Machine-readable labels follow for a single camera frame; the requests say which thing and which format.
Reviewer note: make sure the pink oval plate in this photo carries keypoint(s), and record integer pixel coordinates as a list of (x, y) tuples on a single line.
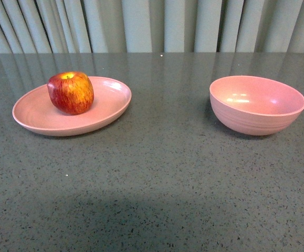
[(36, 113)]

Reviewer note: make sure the white pleated curtain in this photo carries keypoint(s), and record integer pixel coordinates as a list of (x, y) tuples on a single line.
[(29, 27)]

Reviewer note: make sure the red yellow apple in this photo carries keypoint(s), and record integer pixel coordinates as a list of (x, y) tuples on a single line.
[(71, 92)]

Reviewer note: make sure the pink round bowl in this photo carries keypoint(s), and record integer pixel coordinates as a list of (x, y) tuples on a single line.
[(255, 105)]

